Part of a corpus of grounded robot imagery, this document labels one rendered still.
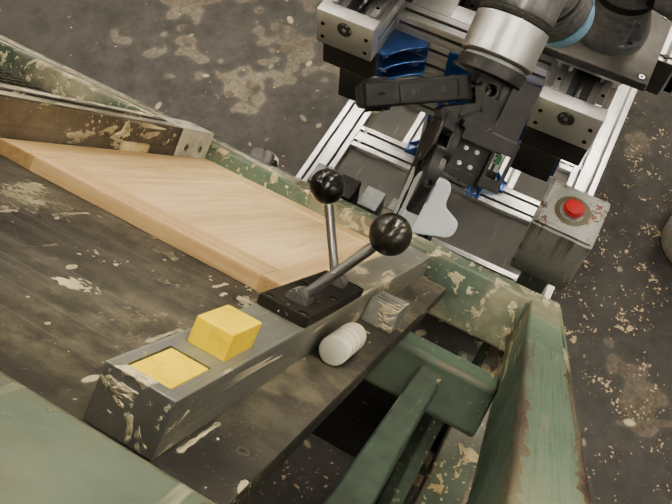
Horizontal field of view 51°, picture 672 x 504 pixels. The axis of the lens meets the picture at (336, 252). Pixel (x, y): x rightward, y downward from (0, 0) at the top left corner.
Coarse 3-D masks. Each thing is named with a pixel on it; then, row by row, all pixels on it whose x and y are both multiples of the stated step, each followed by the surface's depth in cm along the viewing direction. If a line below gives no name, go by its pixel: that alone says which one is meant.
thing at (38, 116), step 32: (0, 96) 85; (32, 96) 93; (64, 96) 104; (0, 128) 87; (32, 128) 93; (64, 128) 98; (96, 128) 105; (128, 128) 112; (160, 128) 121; (192, 128) 133
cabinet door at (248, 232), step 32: (32, 160) 86; (64, 160) 90; (96, 160) 98; (128, 160) 108; (160, 160) 119; (192, 160) 132; (96, 192) 84; (128, 192) 89; (160, 192) 98; (192, 192) 107; (224, 192) 118; (256, 192) 131; (160, 224) 82; (192, 224) 88; (224, 224) 96; (256, 224) 104; (288, 224) 115; (320, 224) 127; (192, 256) 81; (224, 256) 80; (256, 256) 87; (288, 256) 94; (320, 256) 102; (256, 288) 79
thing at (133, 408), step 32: (384, 256) 110; (416, 256) 123; (384, 288) 93; (288, 320) 61; (320, 320) 65; (352, 320) 82; (128, 352) 43; (192, 352) 47; (256, 352) 51; (288, 352) 59; (96, 384) 41; (128, 384) 40; (160, 384) 41; (192, 384) 42; (224, 384) 46; (256, 384) 54; (96, 416) 41; (128, 416) 40; (160, 416) 40; (192, 416) 43; (160, 448) 41
